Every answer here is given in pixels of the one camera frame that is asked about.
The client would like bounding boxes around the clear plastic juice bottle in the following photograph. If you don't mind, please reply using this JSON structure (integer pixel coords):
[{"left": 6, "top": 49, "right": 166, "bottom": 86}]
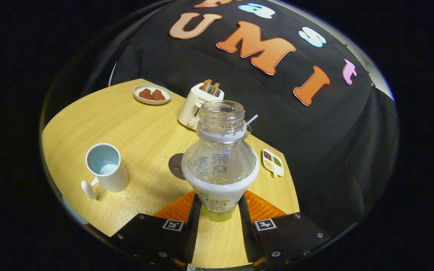
[{"left": 181, "top": 100, "right": 260, "bottom": 222}]

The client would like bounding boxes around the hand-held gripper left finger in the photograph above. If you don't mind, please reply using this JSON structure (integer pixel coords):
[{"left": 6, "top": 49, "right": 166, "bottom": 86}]
[{"left": 111, "top": 190, "right": 202, "bottom": 264}]

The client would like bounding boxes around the white round plate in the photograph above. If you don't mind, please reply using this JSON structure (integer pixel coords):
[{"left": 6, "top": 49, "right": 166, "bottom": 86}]
[{"left": 133, "top": 84, "right": 173, "bottom": 105}]

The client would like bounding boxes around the wooden table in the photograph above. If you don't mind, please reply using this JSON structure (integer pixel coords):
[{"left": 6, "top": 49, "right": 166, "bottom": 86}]
[{"left": 42, "top": 78, "right": 300, "bottom": 268}]

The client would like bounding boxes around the white toaster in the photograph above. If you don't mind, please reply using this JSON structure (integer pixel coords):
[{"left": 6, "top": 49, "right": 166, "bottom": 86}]
[{"left": 178, "top": 83, "right": 225, "bottom": 131}]

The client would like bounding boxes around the white divided grain dish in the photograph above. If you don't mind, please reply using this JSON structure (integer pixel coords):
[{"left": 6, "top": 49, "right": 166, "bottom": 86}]
[{"left": 262, "top": 149, "right": 284, "bottom": 177}]

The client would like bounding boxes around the dark brown round coaster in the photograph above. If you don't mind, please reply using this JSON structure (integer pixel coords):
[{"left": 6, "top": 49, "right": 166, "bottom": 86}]
[{"left": 168, "top": 153, "right": 187, "bottom": 180}]

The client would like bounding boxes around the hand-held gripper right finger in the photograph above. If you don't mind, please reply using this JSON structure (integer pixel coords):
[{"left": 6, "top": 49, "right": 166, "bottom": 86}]
[{"left": 238, "top": 190, "right": 332, "bottom": 264}]

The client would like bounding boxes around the white cup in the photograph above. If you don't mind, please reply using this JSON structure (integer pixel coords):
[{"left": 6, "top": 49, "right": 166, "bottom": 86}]
[{"left": 81, "top": 143, "right": 130, "bottom": 200}]

